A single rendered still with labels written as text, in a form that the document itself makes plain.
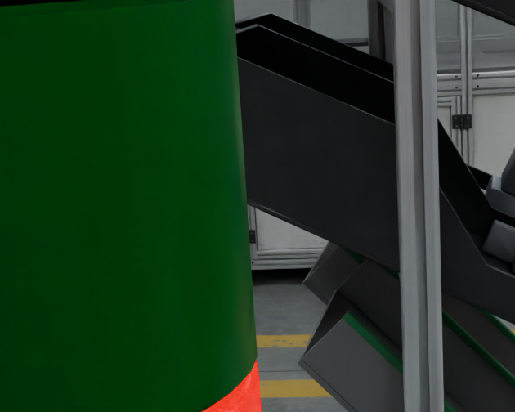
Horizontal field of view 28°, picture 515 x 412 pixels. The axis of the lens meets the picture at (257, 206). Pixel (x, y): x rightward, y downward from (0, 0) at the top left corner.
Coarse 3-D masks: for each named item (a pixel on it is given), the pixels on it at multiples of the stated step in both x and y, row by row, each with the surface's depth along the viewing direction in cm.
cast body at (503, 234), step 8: (496, 224) 64; (504, 224) 64; (488, 232) 64; (496, 232) 64; (504, 232) 64; (512, 232) 63; (488, 240) 64; (496, 240) 64; (504, 240) 64; (512, 240) 64; (488, 248) 64; (496, 248) 64; (504, 248) 64; (512, 248) 64; (496, 256) 64; (504, 256) 64; (512, 256) 64; (512, 264) 63
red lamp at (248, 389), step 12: (252, 372) 14; (240, 384) 13; (252, 384) 13; (228, 396) 13; (240, 396) 13; (252, 396) 13; (216, 408) 13; (228, 408) 13; (240, 408) 13; (252, 408) 13
